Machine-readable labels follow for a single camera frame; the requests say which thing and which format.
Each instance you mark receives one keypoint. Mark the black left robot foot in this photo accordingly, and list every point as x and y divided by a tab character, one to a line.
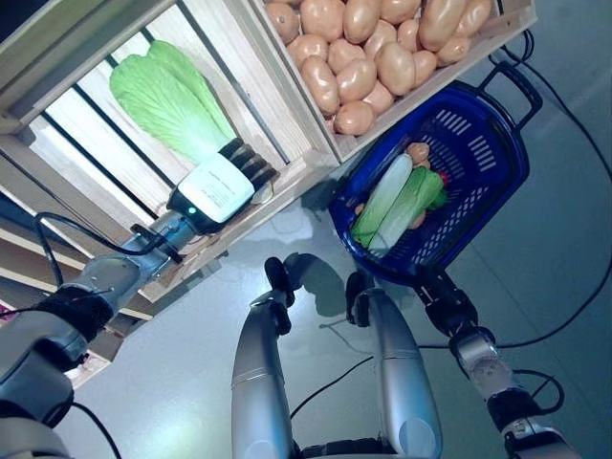
277	277

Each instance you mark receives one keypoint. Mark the wooden potato crate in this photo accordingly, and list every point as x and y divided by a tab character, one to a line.
507	31

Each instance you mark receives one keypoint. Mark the silver right robot leg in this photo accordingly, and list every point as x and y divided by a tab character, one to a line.
406	382

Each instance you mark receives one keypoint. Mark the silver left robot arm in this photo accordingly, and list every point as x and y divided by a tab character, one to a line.
115	277

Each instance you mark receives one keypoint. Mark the black robot foot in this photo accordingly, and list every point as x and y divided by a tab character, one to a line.
277	277
356	296

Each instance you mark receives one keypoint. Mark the green bell pepper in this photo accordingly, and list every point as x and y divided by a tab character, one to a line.
440	196

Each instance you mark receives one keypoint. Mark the wooden slatted cabbage crate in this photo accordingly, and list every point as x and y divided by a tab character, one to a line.
62	129

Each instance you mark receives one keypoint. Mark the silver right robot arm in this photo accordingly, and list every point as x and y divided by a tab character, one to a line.
483	363

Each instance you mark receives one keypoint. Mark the green white napa cabbage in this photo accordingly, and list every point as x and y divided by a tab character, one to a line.
387	191
421	191
162	95

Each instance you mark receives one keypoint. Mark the large tan potato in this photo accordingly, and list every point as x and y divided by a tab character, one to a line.
443	24

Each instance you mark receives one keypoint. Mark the blue plastic shopping basket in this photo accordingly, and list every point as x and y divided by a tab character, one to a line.
344	210

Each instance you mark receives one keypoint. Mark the silver left robot leg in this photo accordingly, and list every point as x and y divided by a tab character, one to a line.
258	373

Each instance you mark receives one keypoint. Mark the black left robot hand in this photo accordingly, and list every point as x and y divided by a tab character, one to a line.
215	186

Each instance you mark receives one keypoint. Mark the small red pepper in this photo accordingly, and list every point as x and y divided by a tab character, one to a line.
443	179

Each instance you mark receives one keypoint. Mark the silver robot leg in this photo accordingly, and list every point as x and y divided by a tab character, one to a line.
406	382
258	373

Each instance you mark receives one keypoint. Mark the black right robot foot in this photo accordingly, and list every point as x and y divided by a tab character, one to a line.
356	296

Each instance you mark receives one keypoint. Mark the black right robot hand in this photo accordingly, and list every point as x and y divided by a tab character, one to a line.
444	306

